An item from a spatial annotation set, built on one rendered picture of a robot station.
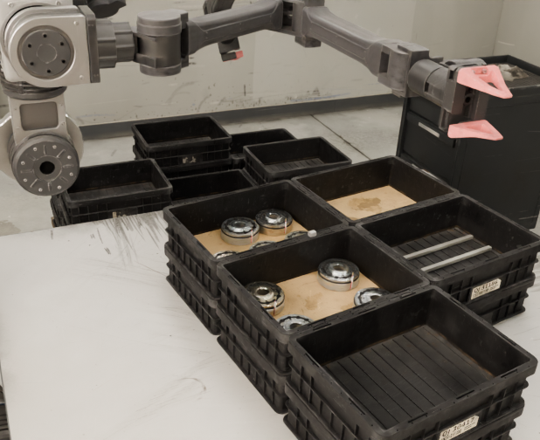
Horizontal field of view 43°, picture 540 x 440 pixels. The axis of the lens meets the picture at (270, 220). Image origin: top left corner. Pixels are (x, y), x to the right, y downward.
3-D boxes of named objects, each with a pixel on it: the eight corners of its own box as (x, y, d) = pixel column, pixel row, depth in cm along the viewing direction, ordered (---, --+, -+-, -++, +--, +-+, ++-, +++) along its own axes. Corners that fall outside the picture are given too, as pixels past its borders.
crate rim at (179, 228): (213, 271, 156) (213, 263, 155) (160, 216, 178) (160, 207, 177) (350, 231, 176) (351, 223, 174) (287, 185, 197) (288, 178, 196)
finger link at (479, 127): (514, 149, 101) (474, 127, 108) (525, 103, 97) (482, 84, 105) (477, 155, 98) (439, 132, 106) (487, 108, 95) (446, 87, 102)
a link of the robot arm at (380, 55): (287, 40, 150) (291, -11, 145) (310, 38, 152) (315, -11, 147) (395, 103, 116) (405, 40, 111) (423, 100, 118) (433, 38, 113)
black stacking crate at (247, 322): (280, 381, 139) (284, 338, 134) (214, 305, 161) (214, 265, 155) (424, 325, 158) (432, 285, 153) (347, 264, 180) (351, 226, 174)
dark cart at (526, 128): (433, 271, 328) (469, 92, 284) (384, 228, 363) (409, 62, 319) (529, 250, 350) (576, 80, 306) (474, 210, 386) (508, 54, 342)
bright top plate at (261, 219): (269, 231, 184) (269, 229, 183) (248, 216, 191) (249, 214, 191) (299, 222, 189) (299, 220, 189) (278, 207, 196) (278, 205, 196)
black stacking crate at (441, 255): (425, 325, 159) (432, 285, 153) (348, 263, 180) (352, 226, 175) (536, 279, 177) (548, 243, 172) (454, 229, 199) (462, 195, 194)
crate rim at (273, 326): (283, 346, 134) (284, 337, 133) (213, 271, 156) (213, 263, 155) (432, 292, 154) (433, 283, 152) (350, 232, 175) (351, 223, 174)
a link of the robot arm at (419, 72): (401, 92, 114) (406, 58, 111) (435, 88, 117) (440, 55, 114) (425, 105, 109) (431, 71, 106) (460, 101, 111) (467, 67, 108)
